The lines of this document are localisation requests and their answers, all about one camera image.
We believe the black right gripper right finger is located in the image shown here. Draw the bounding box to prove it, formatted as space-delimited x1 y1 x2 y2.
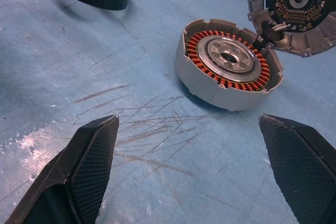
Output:
258 113 336 224

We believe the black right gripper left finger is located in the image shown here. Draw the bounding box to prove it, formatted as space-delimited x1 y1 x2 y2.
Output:
4 114 120 224

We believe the grey motor housing copper stator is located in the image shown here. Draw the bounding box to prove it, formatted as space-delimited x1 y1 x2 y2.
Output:
175 18 285 111

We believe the silver motor end cover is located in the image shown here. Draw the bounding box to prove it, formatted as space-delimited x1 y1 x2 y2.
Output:
246 0 336 58

